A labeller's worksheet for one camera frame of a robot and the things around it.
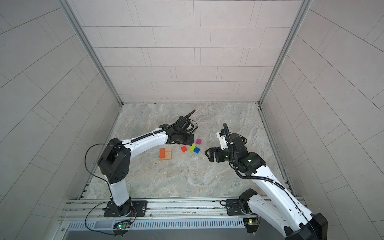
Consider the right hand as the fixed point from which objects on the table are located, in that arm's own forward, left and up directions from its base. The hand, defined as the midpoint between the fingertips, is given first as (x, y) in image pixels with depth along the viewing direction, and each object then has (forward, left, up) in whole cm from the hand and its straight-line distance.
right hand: (212, 152), depth 74 cm
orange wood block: (+8, +29, -12) cm, 32 cm away
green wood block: (+11, +11, -14) cm, 20 cm away
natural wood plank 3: (+10, +25, -13) cm, 30 cm away
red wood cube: (+10, +16, -14) cm, 23 cm away
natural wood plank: (+6, +26, -14) cm, 30 cm away
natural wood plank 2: (+8, +25, -13) cm, 29 cm away
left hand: (+13, +8, -7) cm, 17 cm away
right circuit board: (-28, -16, -17) cm, 36 cm away
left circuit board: (-26, +43, -11) cm, 51 cm away
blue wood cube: (+10, +8, -15) cm, 19 cm away
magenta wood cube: (+16, +6, -15) cm, 22 cm away
